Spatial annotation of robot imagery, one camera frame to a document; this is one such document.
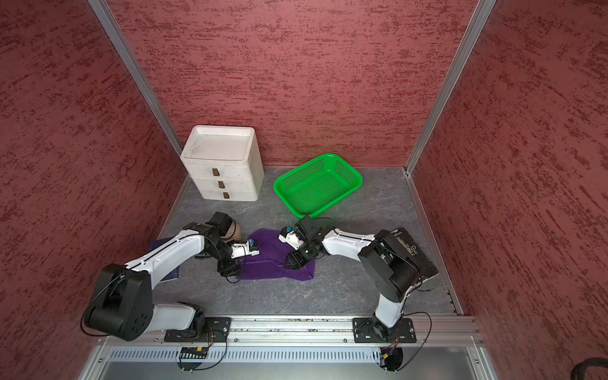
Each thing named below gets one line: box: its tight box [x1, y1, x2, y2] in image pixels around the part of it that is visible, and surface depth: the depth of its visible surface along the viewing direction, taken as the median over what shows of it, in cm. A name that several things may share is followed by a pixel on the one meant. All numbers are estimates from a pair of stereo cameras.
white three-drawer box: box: [180, 125, 266, 202], surface depth 97 cm
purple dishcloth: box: [235, 228, 317, 282], surface depth 89 cm
